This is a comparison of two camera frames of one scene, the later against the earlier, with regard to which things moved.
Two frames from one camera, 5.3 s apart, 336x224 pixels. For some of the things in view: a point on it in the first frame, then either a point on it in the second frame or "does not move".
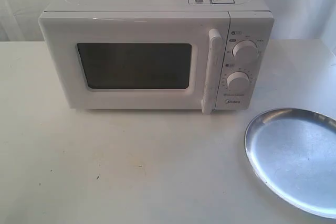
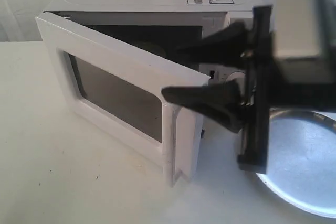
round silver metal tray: [292, 152] does not move
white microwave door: [139, 60] to [117, 91]
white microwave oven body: [178, 43] does not move
